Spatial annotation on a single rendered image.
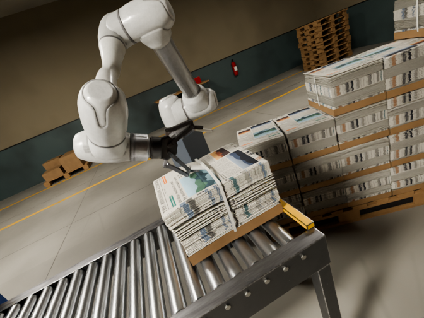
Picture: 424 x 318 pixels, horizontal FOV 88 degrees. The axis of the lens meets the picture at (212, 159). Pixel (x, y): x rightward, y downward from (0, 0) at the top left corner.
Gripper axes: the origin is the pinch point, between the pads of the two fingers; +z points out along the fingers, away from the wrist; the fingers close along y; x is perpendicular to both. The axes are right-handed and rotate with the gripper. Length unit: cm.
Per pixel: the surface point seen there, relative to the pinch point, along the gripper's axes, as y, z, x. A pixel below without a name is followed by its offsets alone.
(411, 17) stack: -76, 126, -28
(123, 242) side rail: 49, -29, -20
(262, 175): 4.9, 14.8, 14.7
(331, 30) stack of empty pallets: -251, 507, -491
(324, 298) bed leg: 44, 37, 30
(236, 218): 20.7, 8.2, 13.9
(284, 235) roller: 22.9, 21.3, 22.9
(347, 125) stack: -11, 95, -25
